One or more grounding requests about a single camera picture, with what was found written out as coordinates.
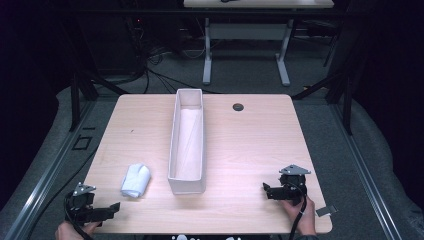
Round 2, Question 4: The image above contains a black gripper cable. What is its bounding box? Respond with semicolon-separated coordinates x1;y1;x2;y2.
63;191;96;240
287;181;308;240

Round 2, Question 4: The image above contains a person's right hand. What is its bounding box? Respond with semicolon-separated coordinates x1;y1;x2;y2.
279;195;317;236

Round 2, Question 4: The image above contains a grey tape strip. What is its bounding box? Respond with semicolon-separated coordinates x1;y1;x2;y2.
315;205;339;218

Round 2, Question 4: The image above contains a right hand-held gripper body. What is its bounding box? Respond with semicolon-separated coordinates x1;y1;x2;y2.
278;163;312;206

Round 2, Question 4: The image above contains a person's left hand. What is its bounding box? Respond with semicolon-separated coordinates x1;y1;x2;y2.
54;219;102;240

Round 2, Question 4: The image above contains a white desk with metal legs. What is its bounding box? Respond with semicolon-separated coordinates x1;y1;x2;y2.
182;0;335;87

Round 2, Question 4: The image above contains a white rolled cloth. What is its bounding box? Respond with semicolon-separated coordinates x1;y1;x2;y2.
120;162;152;199

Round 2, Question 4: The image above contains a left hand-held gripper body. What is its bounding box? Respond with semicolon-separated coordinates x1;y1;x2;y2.
64;182;105;225

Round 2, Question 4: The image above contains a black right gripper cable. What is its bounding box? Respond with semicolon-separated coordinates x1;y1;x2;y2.
287;181;308;240

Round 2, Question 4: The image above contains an aluminium floor rail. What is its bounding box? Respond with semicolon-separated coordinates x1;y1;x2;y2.
2;99;98;240
328;103;406;240

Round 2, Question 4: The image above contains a long white fabric storage box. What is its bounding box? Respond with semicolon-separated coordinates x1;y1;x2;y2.
167;87;207;196

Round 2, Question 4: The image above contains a black metal stand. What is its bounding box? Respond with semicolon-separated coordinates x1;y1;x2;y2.
291;13;368;136
59;13;129;133

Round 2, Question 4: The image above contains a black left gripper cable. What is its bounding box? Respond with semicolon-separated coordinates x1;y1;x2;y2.
63;191;96;240

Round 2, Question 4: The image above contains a black floor cables bundle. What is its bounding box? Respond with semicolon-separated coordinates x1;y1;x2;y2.
123;16;221;95

